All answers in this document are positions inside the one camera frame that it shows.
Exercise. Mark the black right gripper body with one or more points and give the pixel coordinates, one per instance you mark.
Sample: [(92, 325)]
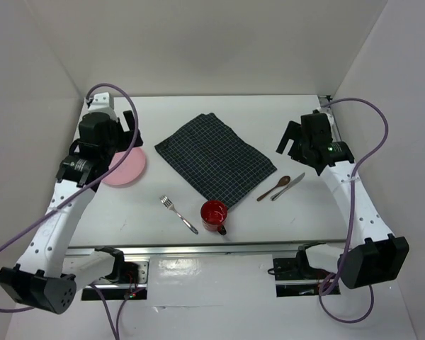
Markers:
[(305, 144)]

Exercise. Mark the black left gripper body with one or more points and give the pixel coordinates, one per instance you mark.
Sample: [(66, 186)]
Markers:
[(112, 146)]

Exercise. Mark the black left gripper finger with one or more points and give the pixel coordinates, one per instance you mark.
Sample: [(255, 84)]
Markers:
[(130, 119), (130, 138)]

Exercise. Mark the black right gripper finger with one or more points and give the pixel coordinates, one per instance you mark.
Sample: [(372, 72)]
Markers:
[(284, 142), (294, 129)]

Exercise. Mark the pink plastic plate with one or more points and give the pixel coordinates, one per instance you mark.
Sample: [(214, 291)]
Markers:
[(129, 169)]

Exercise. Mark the dark checked cloth placemat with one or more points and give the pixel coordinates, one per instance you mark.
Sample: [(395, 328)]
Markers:
[(218, 164)]

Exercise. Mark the silver metal fork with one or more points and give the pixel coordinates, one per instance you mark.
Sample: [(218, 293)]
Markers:
[(170, 206)]

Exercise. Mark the red ceramic mug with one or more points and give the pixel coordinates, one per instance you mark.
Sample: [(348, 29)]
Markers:
[(214, 214)]

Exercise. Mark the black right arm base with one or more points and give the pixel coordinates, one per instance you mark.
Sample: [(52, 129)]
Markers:
[(294, 277)]

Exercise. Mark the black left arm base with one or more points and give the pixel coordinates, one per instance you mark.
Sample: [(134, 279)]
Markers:
[(132, 282)]

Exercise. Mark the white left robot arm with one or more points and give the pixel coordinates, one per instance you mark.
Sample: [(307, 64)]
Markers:
[(43, 278)]

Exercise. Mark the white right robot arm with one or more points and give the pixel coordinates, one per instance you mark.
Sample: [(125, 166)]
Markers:
[(372, 253)]

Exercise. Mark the silver metal knife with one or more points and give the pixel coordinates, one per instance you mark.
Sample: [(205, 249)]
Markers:
[(290, 185)]

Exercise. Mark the brown wooden spoon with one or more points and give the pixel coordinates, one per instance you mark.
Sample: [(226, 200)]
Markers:
[(283, 181)]

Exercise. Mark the aluminium front rail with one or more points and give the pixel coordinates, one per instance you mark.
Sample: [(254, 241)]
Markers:
[(189, 250)]

